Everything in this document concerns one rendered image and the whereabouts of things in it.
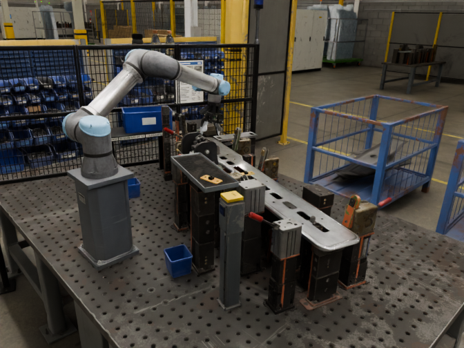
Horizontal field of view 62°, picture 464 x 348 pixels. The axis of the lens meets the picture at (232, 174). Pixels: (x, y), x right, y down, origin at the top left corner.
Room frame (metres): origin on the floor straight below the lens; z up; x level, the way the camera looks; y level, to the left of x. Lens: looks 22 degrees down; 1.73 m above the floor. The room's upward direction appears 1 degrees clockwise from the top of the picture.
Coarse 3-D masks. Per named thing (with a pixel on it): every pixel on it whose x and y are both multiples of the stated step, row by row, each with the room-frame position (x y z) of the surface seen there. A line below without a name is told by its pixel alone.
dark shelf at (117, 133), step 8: (192, 120) 2.72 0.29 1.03; (200, 120) 2.73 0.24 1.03; (112, 128) 2.45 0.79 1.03; (120, 128) 2.46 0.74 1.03; (112, 136) 2.28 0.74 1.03; (120, 136) 2.29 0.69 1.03; (128, 136) 2.31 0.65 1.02; (136, 136) 2.33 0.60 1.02; (144, 136) 2.36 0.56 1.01; (152, 136) 2.38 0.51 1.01
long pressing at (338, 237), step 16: (224, 160) 1.99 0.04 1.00; (240, 160) 1.99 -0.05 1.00; (256, 176) 1.77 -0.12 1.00; (272, 192) 1.59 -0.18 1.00; (288, 192) 1.59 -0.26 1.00; (272, 208) 1.42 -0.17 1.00; (288, 208) 1.43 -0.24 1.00; (304, 208) 1.44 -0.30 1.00; (304, 224) 1.30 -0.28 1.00; (320, 224) 1.31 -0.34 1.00; (336, 224) 1.30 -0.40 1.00; (320, 240) 1.19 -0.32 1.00; (336, 240) 1.19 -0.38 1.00; (352, 240) 1.20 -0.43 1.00
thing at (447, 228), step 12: (456, 156) 2.65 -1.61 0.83; (456, 168) 2.63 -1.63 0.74; (456, 180) 2.62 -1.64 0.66; (456, 192) 2.62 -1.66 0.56; (444, 204) 2.65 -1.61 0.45; (456, 204) 2.90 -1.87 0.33; (444, 216) 2.64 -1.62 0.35; (456, 216) 2.95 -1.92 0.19; (444, 228) 2.62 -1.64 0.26; (456, 228) 2.80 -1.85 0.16
